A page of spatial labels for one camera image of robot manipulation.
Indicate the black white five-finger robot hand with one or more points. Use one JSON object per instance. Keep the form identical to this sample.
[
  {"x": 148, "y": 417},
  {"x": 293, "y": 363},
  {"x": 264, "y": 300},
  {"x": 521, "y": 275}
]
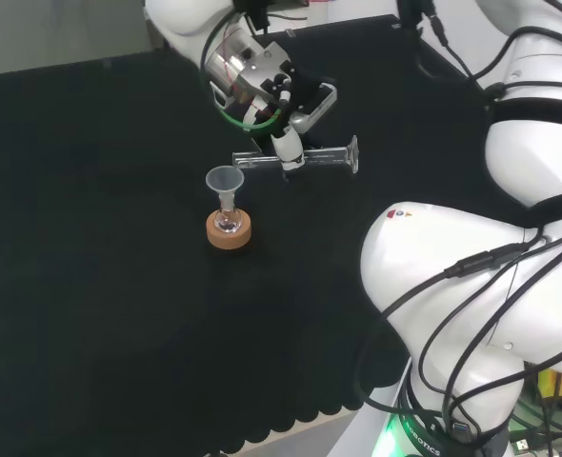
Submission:
[{"x": 288, "y": 147}]

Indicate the clear graduated cylinder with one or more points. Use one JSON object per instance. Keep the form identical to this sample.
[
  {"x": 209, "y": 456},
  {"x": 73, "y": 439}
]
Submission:
[{"x": 328, "y": 156}]

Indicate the clear round-bottom flask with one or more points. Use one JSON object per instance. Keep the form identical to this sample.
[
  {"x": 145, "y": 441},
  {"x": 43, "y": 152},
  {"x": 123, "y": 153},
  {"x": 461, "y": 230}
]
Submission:
[{"x": 227, "y": 221}]

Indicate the clear tape strip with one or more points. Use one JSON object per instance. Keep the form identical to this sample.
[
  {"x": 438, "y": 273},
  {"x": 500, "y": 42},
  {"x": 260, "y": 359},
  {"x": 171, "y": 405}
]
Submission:
[{"x": 290, "y": 33}]

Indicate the clear plastic funnel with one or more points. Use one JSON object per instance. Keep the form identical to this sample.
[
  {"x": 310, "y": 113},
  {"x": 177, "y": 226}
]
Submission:
[{"x": 224, "y": 180}]

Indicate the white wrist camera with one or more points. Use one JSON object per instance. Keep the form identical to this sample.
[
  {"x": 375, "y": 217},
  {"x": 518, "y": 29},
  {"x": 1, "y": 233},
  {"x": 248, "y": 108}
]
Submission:
[{"x": 316, "y": 107}]

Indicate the black bench cloth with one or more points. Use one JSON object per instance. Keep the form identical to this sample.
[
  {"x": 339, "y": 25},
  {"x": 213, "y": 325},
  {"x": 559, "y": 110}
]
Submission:
[{"x": 119, "y": 238}]

